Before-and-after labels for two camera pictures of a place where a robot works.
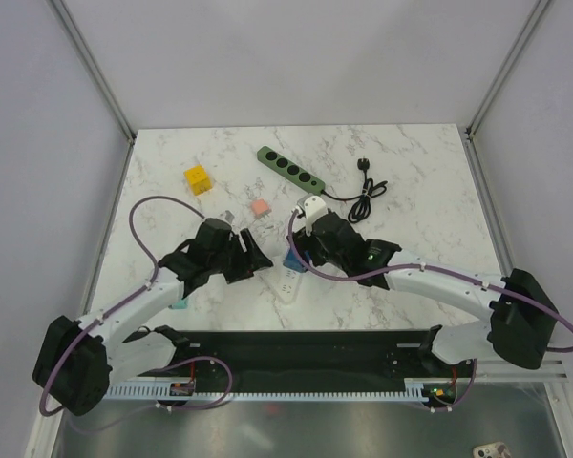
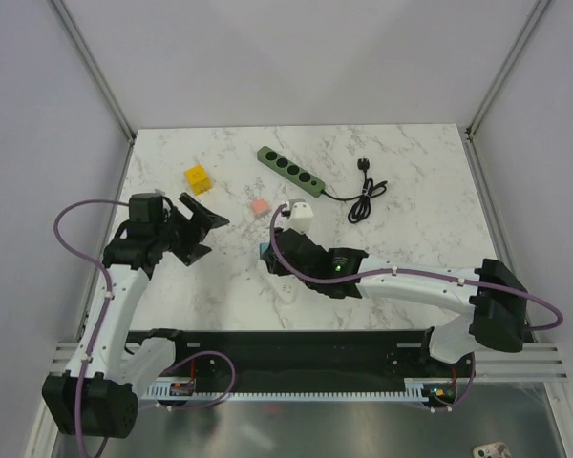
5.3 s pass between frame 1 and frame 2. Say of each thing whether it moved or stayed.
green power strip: stayed
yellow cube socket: stayed
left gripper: moved
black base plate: stayed
